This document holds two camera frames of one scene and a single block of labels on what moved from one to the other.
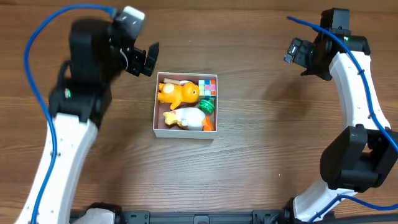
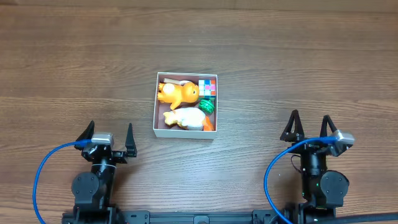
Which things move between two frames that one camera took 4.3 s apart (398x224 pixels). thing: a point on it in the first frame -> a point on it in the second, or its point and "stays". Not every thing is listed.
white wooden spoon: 175,81 stays
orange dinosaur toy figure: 177,94 stays
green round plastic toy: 206,106 stays
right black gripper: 311,70 -> 311,146
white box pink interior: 161,129 stays
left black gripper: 138,62 -> 111,154
